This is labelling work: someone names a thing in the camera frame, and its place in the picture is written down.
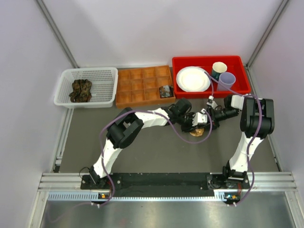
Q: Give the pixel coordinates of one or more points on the red plastic bin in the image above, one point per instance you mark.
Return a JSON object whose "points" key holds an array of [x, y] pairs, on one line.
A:
{"points": [[235, 66]]}

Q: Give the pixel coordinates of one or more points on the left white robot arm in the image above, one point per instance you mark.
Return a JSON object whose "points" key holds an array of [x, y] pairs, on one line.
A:
{"points": [[122, 131]]}

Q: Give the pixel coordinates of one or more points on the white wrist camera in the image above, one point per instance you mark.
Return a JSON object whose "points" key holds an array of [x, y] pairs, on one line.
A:
{"points": [[211, 103], [200, 118]]}

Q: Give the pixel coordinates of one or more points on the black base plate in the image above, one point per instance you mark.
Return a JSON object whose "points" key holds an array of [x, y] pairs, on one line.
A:
{"points": [[163, 184]]}

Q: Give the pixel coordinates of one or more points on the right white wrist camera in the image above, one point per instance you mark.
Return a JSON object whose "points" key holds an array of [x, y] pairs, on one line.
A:
{"points": [[211, 103]]}

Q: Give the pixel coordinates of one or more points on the dark camouflage tie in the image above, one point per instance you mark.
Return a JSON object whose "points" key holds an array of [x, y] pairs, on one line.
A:
{"points": [[81, 91]]}

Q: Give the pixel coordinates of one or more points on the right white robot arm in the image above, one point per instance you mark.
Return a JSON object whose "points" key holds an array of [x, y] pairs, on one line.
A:
{"points": [[256, 123]]}

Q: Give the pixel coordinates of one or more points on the orange compartment tray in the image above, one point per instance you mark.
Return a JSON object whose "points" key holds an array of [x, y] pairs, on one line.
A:
{"points": [[140, 86]]}

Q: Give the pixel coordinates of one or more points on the lavender plastic cup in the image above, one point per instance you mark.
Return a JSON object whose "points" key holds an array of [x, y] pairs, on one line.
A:
{"points": [[226, 81]]}

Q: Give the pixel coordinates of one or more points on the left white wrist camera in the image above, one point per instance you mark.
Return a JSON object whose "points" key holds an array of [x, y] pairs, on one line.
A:
{"points": [[200, 118]]}

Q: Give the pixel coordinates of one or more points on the white perforated plastic basket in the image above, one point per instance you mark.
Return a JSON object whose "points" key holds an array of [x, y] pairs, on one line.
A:
{"points": [[103, 90]]}

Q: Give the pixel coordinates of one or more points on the orange patterned tie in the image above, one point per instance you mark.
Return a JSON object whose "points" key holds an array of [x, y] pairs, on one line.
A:
{"points": [[197, 132]]}

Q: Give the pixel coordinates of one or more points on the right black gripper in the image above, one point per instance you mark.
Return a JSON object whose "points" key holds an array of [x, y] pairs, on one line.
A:
{"points": [[215, 123]]}

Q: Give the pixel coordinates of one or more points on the slotted cable duct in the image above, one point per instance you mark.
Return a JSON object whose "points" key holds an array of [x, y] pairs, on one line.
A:
{"points": [[100, 197]]}

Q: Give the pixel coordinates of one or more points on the green cup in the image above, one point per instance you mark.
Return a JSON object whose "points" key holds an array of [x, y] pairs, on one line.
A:
{"points": [[217, 69]]}

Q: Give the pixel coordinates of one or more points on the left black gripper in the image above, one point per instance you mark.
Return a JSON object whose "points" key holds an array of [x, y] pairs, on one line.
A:
{"points": [[189, 128]]}

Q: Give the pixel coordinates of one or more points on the rolled dark patterned tie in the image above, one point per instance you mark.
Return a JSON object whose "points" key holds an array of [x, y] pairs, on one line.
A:
{"points": [[166, 91]]}

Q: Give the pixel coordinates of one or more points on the white paper plate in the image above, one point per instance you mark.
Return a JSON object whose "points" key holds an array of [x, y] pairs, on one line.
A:
{"points": [[193, 79]]}

